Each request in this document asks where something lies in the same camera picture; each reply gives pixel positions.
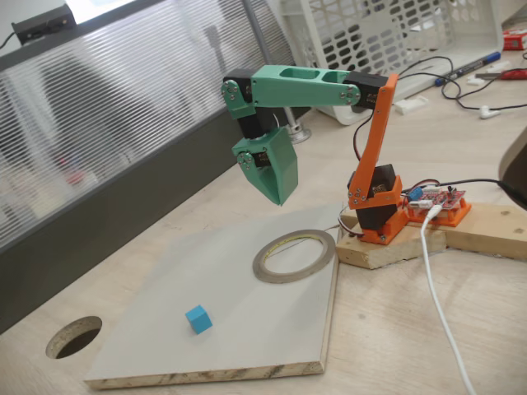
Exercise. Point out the red and white box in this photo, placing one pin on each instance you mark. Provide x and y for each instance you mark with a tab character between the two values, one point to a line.
515	41

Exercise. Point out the white earbud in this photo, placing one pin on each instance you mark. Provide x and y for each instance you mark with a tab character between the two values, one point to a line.
489	113

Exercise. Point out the blue marker pen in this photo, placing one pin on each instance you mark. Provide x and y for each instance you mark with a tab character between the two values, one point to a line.
473	66

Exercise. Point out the black box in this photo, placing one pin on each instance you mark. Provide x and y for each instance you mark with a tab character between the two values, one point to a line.
43	24

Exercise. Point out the white plastic basket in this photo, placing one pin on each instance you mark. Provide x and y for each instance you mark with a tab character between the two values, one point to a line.
465	24

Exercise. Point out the grey metal pole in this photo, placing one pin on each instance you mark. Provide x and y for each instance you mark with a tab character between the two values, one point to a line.
298	133

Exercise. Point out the frosted partition panel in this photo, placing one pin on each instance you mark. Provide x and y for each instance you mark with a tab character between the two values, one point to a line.
123	107

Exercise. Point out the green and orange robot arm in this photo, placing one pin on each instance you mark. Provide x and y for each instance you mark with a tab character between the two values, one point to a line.
296	88

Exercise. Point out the dark rounded object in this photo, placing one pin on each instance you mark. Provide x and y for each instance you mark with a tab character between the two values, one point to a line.
516	164

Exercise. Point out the grey plywood board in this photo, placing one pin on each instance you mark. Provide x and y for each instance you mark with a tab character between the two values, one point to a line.
214	312

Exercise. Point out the blue cube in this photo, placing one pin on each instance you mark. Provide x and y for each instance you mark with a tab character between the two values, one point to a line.
199	319

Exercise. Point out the red circuit board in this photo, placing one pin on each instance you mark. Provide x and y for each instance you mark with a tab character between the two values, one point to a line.
436	198

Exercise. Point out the small white plastic piece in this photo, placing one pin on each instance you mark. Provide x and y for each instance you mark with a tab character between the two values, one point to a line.
475	80

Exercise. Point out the orange circuit board mount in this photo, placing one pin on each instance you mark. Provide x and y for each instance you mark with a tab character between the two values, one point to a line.
455	216

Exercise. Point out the white printed plastic part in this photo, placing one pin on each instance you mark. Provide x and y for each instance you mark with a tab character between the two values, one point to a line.
411	105

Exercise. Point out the green gripper black servo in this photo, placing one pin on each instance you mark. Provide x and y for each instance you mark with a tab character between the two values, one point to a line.
283	160

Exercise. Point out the wooden base block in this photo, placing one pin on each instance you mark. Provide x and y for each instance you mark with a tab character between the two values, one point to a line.
473	234

